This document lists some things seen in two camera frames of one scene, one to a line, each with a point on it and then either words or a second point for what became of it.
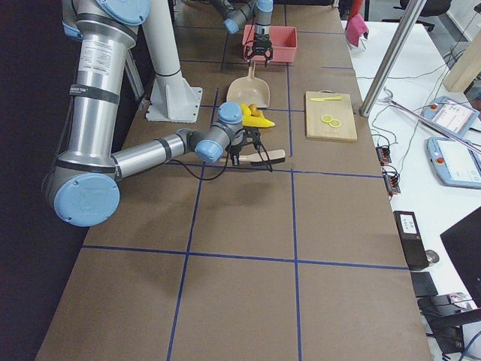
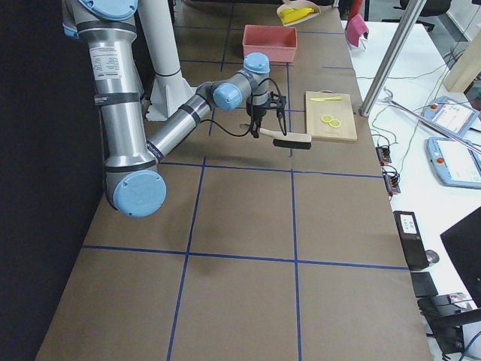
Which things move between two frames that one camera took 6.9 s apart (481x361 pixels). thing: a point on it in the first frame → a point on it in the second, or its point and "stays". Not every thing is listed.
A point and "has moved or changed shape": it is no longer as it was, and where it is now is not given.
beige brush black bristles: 275,156 → 290,141
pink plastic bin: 283,43 stays
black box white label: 412,239 stays
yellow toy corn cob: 252,121 → 290,14
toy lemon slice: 326,118 stays
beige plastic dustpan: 249,90 has moved or changed shape
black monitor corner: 463,241 stays
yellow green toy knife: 331,98 stays
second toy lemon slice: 334,123 stays
